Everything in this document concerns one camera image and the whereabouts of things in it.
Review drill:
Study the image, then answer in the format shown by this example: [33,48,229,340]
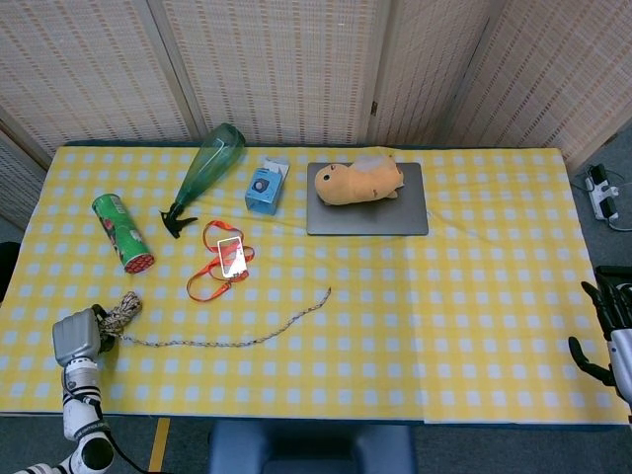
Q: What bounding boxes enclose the white power strip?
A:
[585,165,622,222]

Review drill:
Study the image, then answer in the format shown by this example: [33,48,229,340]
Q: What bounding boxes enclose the clear badge holder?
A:
[217,236,249,279]

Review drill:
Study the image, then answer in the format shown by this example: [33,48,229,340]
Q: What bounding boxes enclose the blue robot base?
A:
[207,421,419,474]

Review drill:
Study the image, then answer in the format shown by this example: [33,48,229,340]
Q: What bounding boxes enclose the small blue cardboard box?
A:
[244,156,291,216]

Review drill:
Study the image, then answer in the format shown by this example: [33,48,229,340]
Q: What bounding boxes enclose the woven folding screen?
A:
[0,0,632,231]

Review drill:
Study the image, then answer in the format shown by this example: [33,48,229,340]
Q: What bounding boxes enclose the yellow white checked tablecloth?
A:
[0,145,631,426]

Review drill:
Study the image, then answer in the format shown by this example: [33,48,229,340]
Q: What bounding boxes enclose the grey closed laptop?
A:
[305,161,430,237]

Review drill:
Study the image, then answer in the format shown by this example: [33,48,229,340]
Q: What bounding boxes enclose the orange plush toy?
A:
[314,154,405,206]

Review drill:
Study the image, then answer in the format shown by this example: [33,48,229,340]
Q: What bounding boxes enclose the green chip can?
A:
[91,193,156,276]

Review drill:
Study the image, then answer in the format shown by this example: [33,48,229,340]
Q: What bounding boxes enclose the orange lanyard strap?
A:
[186,220,256,303]

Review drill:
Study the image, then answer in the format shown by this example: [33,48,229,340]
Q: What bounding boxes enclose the black object beside table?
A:
[0,241,22,303]

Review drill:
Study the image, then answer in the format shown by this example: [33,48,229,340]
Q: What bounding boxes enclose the right robot hand grey black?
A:
[567,279,632,411]

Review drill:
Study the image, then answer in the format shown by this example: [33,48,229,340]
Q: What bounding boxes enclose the braided speckled rope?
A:
[98,286,333,349]

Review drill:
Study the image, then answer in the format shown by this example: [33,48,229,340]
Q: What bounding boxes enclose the green spray bottle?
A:
[158,122,247,240]

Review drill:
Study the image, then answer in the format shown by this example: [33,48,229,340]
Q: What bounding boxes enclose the left robot hand grey black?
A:
[51,303,119,368]

